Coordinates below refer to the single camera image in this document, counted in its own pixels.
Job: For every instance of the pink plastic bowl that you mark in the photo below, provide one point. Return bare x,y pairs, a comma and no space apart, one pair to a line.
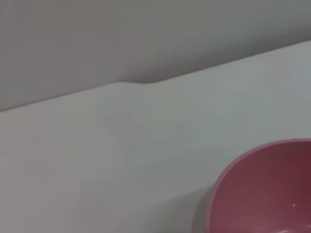
262,189

